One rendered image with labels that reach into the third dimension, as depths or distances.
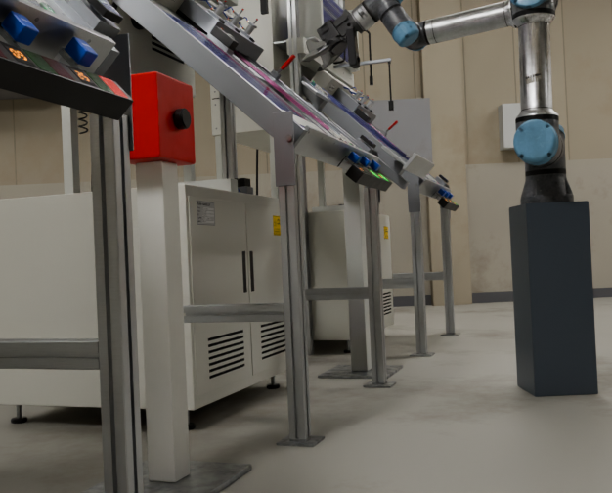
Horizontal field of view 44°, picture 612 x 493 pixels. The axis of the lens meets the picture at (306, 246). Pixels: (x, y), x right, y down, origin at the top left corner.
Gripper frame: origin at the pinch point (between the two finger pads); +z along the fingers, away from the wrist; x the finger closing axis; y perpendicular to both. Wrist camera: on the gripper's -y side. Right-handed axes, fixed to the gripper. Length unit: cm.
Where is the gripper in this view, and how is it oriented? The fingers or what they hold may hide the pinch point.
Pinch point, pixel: (310, 67)
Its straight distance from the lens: 244.3
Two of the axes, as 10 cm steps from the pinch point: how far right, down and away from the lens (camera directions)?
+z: -7.7, 5.7, 2.8
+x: -3.4, 0.0, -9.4
